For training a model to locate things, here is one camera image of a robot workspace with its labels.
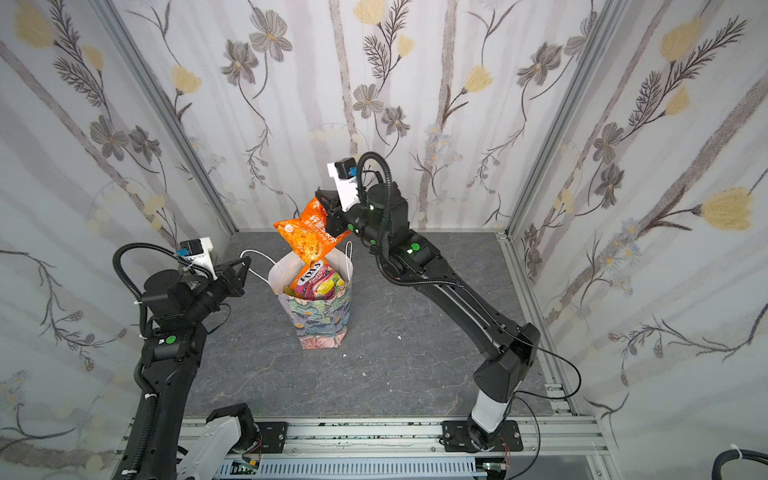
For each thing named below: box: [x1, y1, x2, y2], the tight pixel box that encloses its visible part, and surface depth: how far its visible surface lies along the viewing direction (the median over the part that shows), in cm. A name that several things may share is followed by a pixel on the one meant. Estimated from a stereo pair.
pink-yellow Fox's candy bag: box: [284, 262, 345, 300], surface depth 83 cm
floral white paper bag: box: [240, 241, 354, 349], surface depth 78 cm
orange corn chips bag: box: [273, 197, 352, 286], surface depth 64 cm
